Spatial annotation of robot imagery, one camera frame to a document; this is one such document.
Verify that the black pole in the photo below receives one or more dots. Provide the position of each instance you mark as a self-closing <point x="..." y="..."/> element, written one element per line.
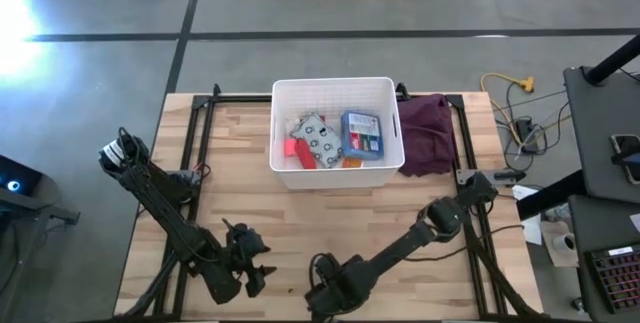
<point x="615" y="60"/>

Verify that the brown paper napkin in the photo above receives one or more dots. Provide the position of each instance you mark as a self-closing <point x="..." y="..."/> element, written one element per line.
<point x="550" y="258"/>

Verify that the white perforated plastic basket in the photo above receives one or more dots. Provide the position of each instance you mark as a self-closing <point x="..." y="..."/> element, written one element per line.
<point x="330" y="98"/>

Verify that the small pink pack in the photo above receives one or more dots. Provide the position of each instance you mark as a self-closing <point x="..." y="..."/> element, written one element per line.
<point x="290" y="148"/>

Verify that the black keypad red keys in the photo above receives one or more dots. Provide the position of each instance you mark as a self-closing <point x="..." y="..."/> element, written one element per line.
<point x="617" y="278"/>

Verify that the black power strip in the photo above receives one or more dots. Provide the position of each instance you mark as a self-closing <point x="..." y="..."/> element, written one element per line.
<point x="526" y="133"/>

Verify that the black aluminium table frame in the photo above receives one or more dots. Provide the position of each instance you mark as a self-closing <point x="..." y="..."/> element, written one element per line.
<point x="202" y="100"/>

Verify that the blue first aid box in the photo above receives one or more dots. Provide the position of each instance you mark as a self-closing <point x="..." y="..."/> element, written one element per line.
<point x="362" y="135"/>

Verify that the white pouch with blue crosses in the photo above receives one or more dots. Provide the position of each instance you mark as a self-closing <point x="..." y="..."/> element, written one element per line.
<point x="320" y="140"/>

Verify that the black boom bar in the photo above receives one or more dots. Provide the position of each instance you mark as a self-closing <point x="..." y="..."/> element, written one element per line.
<point x="550" y="195"/>

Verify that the white cup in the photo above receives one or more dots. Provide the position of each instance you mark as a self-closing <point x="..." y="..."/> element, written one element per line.
<point x="565" y="243"/>

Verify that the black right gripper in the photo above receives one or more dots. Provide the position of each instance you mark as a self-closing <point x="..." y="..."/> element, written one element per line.
<point x="335" y="288"/>

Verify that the grey metal bracket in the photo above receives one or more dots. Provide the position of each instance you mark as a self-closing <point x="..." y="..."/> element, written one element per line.
<point x="465" y="177"/>

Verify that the black desk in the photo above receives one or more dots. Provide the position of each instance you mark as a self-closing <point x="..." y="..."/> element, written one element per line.
<point x="595" y="138"/>

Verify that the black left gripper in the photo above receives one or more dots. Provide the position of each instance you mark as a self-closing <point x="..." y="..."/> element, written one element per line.
<point x="239" y="250"/>

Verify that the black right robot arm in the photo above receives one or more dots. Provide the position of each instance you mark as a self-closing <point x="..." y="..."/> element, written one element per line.
<point x="400" y="250"/>

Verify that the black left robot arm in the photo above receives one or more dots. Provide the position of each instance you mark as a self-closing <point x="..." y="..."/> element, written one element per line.
<point x="165" y="208"/>

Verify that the black device blue light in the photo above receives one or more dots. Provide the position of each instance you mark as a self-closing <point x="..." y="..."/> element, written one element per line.
<point x="25" y="175"/>

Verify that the smartphone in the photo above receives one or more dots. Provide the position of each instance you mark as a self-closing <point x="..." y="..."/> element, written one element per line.
<point x="627" y="155"/>

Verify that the orange pill bottle white cap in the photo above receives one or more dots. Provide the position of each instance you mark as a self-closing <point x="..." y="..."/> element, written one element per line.
<point x="352" y="163"/>

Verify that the maroon cloth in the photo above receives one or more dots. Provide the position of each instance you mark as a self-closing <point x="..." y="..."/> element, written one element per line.
<point x="427" y="135"/>

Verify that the white paper sheet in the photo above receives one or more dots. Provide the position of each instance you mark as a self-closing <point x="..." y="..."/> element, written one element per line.
<point x="532" y="230"/>

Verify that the red bandage roll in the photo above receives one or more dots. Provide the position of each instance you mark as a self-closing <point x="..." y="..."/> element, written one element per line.
<point x="306" y="155"/>

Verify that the dark grey desk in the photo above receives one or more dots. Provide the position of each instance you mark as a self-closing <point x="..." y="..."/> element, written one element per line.
<point x="600" y="218"/>

